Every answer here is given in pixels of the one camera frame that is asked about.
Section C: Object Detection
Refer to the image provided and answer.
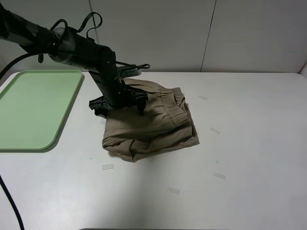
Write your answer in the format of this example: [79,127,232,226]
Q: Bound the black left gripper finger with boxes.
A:
[89,96,112,117]
[125,88,148,115]

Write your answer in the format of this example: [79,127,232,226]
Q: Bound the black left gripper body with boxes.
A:
[89,67,131,110]

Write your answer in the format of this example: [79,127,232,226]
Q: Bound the khaki shorts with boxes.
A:
[102,79,200,162]

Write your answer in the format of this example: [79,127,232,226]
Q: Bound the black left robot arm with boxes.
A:
[0,7,150,118]

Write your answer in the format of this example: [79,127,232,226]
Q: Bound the green plastic tray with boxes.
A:
[0,70,83,151]

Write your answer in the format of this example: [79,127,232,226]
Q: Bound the clear tape strip centre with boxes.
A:
[100,118,106,125]

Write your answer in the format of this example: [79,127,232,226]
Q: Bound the clear tape strip left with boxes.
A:
[102,164,114,170]

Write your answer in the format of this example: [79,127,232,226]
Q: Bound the clear tape strip mid right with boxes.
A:
[210,127,220,134]

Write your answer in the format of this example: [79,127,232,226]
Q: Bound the clear tape strip bottom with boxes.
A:
[167,187,180,195]

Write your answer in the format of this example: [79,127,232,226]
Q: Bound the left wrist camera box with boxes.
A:
[117,67,142,78]

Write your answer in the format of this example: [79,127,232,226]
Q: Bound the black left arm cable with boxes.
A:
[0,11,151,230]

